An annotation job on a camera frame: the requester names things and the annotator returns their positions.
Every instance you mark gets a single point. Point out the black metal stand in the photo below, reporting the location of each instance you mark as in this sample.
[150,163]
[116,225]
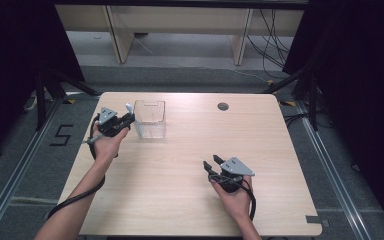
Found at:
[313,100]
[41,100]

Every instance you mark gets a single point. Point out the person's right hand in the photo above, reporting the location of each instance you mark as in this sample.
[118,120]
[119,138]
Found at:
[235,203]

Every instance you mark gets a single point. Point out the aluminium floor rail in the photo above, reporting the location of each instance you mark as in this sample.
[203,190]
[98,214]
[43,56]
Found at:
[333,173]
[16,173]

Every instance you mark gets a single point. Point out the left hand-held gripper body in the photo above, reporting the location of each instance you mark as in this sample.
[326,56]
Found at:
[108,123]

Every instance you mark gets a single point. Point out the black curtain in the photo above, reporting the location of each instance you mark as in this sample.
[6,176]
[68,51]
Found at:
[363,83]
[10,66]

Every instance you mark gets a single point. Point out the clear plastic container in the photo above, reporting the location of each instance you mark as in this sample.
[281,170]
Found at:
[150,120]

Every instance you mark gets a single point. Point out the beige wooden desk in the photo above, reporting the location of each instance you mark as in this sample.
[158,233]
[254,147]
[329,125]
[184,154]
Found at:
[180,21]

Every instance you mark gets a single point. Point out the person's left hand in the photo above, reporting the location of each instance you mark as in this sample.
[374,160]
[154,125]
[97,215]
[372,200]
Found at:
[108,146]

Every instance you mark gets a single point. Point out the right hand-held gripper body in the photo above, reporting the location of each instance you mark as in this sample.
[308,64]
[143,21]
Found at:
[235,173]

